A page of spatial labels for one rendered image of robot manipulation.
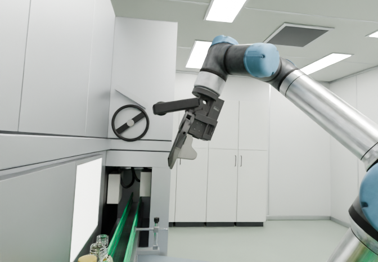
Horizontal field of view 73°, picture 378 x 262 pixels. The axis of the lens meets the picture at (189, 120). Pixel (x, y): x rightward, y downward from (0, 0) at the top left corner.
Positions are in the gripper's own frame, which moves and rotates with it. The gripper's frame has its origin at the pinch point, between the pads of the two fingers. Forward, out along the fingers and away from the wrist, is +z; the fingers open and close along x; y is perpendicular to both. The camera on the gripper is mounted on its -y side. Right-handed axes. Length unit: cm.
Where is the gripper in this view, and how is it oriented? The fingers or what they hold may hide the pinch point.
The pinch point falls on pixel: (169, 162)
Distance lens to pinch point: 65.6
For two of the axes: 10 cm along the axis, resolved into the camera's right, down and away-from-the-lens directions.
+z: -3.7, 9.2, -1.2
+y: 9.2, 3.9, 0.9
